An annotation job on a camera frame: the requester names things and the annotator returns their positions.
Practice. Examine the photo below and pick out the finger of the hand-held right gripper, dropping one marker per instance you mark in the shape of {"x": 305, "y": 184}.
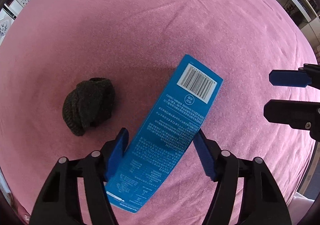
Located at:
{"x": 290, "y": 114}
{"x": 287, "y": 77}

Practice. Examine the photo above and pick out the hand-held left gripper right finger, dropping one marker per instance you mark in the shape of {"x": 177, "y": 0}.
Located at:
{"x": 205, "y": 157}

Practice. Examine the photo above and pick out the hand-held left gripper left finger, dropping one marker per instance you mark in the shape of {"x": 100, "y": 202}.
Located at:
{"x": 117, "y": 155}

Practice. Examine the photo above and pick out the blue cardboard box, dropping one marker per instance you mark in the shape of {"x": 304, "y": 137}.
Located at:
{"x": 170, "y": 127}

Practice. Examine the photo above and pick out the dark knit sock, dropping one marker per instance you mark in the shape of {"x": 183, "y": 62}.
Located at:
{"x": 88, "y": 105}

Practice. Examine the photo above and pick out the pink bedsheet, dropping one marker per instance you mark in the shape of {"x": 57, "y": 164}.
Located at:
{"x": 150, "y": 27}

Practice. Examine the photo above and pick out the white wardrobe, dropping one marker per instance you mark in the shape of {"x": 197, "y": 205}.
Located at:
{"x": 10, "y": 17}

